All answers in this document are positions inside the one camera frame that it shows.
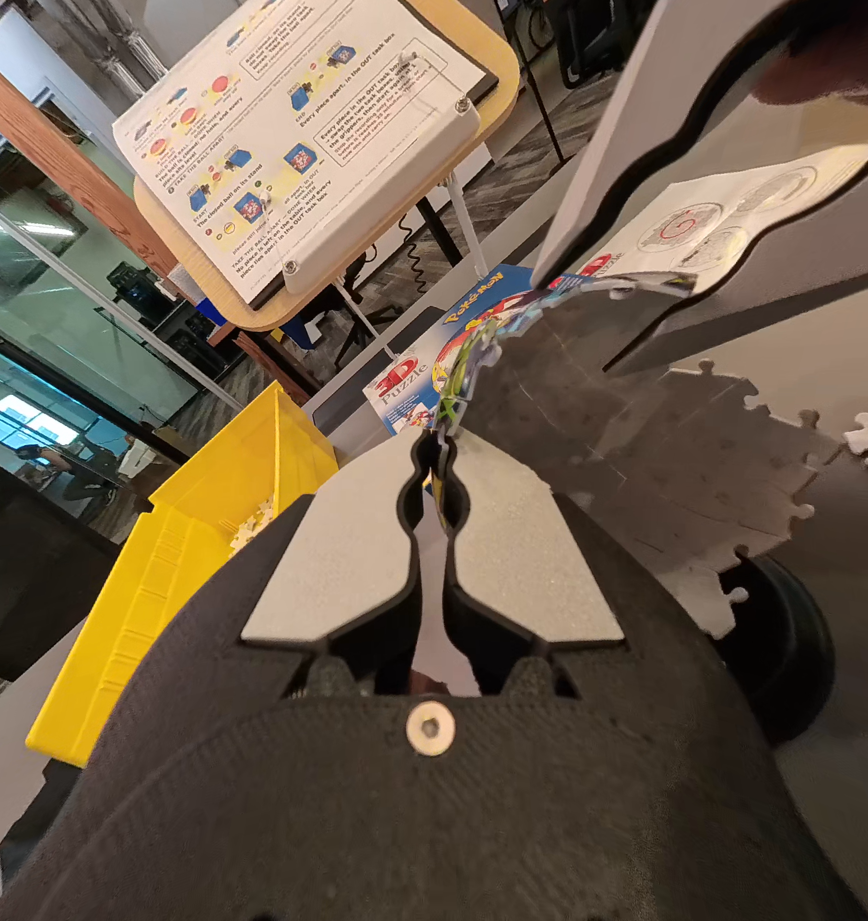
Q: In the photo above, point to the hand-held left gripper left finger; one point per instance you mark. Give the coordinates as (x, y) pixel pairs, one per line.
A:
(333, 575)

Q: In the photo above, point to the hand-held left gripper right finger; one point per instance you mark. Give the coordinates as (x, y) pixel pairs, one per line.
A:
(535, 575)

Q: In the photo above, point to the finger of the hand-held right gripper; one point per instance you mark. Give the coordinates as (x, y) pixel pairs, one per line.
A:
(822, 244)
(642, 86)

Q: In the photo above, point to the colourful puzzle ball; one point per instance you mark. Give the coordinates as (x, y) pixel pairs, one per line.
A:
(621, 432)

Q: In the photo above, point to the black ball stand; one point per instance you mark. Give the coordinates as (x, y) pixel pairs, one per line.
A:
(786, 647)

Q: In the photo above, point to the pile of loose puzzle pieces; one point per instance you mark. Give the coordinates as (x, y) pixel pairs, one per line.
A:
(250, 529)

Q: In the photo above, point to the blue puzzle box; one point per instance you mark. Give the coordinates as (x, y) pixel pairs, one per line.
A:
(405, 388)

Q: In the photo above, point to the black slanted pole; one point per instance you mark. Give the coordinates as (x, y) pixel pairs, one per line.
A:
(535, 79)

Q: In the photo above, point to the white instruction sheet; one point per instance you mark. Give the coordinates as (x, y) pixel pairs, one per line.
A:
(693, 216)

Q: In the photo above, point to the yellow plastic bin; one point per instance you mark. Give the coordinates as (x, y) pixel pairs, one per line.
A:
(153, 575)

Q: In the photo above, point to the white desk stand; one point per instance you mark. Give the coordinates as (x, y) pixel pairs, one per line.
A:
(463, 223)

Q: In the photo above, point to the black cabinet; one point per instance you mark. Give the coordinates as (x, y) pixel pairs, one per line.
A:
(24, 575)

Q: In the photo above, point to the printed instruction board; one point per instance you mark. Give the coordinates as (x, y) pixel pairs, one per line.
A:
(297, 144)

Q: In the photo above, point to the brown wooden post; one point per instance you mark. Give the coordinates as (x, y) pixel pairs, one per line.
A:
(60, 144)

